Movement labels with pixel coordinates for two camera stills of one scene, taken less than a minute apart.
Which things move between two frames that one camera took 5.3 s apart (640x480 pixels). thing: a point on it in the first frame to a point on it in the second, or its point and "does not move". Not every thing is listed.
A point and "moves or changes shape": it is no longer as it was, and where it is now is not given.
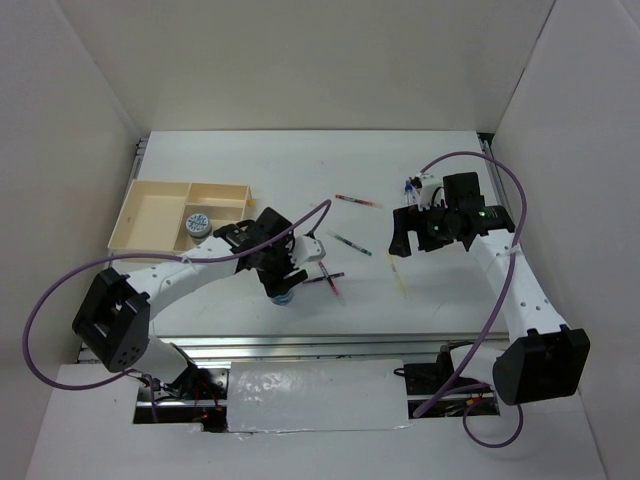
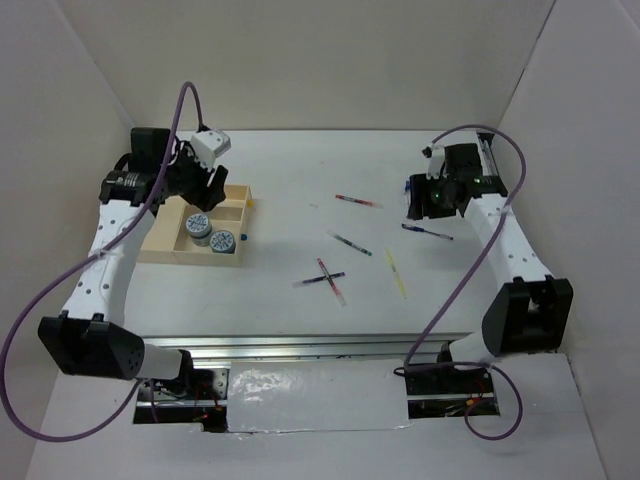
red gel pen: x=359 y=201 does not move
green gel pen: x=369 y=253 does not move
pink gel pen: x=331 y=283 does not move
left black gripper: x=275 y=284 to x=211 y=196
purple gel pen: x=324 y=277 does not move
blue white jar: x=284 y=299 moves or changes shape
